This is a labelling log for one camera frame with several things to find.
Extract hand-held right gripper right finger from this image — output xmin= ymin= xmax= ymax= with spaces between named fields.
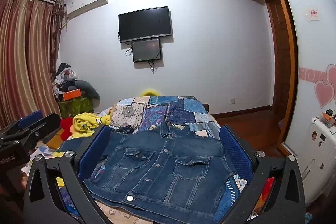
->
xmin=213 ymin=125 xmax=306 ymax=224

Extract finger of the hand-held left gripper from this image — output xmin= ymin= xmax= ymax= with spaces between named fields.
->
xmin=0 ymin=110 xmax=44 ymax=140
xmin=0 ymin=113 xmax=61 ymax=153

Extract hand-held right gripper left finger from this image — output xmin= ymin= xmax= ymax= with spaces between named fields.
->
xmin=23 ymin=125 xmax=113 ymax=224

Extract blue denim jeans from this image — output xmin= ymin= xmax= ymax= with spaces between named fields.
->
xmin=62 ymin=120 xmax=238 ymax=224

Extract pile of clothes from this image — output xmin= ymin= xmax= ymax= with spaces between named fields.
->
xmin=52 ymin=63 xmax=79 ymax=101

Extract red plush toy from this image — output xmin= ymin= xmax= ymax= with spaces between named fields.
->
xmin=60 ymin=117 xmax=76 ymax=141

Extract yellow cartoon blanket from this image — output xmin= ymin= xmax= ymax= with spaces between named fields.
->
xmin=72 ymin=107 xmax=113 ymax=135

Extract green box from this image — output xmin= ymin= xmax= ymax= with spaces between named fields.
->
xmin=58 ymin=97 xmax=94 ymax=119

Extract navy patterned cloth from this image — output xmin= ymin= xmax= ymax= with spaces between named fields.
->
xmin=110 ymin=125 xmax=137 ymax=134

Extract orange box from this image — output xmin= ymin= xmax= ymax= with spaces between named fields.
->
xmin=63 ymin=90 xmax=82 ymax=101

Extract grey pillow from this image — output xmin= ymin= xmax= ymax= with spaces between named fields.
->
xmin=75 ymin=80 xmax=100 ymax=109

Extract striped red curtain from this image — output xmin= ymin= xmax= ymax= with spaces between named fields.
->
xmin=0 ymin=0 xmax=65 ymax=130

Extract cartoon printed bed sheet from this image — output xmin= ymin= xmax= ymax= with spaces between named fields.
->
xmin=56 ymin=173 xmax=275 ymax=224

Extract blue patchwork bed cover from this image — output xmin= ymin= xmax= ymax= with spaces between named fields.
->
xmin=109 ymin=95 xmax=248 ymax=193

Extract yellow plush object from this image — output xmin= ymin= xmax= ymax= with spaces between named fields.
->
xmin=140 ymin=89 xmax=161 ymax=97

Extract white appliance with stickers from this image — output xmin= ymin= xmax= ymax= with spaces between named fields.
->
xmin=299 ymin=114 xmax=336 ymax=206

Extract wooden door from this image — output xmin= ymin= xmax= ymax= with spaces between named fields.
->
xmin=265 ymin=0 xmax=288 ymax=135

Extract orange and black trinket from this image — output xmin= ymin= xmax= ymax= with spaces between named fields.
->
xmin=321 ymin=109 xmax=336 ymax=130

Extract frosted sliding door with hearts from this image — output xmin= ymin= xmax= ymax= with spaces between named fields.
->
xmin=262 ymin=0 xmax=336 ymax=159

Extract white air conditioner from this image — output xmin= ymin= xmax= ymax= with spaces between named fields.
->
xmin=66 ymin=0 xmax=109 ymax=20

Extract red and white sticker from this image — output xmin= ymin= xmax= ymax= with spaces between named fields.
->
xmin=306 ymin=8 xmax=321 ymax=21

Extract small black wall monitor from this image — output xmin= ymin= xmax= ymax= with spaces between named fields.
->
xmin=132 ymin=38 xmax=162 ymax=63

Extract black wall television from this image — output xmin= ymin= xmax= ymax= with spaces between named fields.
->
xmin=118 ymin=6 xmax=173 ymax=43

